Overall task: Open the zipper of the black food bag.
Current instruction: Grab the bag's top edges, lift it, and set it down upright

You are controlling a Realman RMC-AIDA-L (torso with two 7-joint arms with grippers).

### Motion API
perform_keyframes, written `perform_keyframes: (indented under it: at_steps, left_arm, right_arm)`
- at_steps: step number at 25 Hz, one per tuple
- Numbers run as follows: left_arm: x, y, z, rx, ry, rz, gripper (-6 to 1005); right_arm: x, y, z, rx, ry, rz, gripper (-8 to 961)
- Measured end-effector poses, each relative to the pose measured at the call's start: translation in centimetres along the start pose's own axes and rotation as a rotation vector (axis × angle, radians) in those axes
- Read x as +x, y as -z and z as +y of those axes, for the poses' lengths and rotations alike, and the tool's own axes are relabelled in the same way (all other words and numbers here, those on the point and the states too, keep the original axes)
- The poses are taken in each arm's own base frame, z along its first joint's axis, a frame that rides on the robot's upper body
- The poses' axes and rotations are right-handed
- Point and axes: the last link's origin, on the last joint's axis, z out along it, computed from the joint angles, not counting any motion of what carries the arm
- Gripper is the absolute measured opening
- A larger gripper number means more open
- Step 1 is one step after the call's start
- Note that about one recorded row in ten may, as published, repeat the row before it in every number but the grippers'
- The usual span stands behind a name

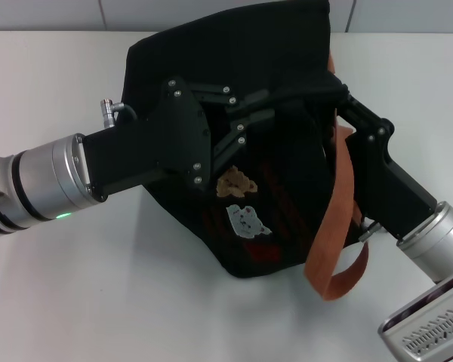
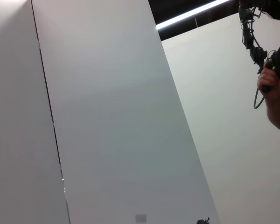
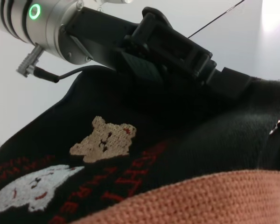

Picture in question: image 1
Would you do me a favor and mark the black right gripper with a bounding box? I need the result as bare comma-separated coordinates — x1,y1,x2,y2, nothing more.
331,83,438,241

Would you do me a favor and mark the black food bag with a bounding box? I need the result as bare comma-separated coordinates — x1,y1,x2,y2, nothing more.
120,0,369,302

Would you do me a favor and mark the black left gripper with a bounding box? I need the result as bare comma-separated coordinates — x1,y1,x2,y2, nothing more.
79,76,276,201

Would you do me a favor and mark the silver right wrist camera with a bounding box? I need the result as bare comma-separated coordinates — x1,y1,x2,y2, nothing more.
377,281,453,362

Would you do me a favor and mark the right wrist thin cable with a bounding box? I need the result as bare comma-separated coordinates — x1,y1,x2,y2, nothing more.
358,221,381,242

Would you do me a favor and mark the left gripper elbow plug cable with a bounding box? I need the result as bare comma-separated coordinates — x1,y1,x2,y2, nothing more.
100,98,139,131

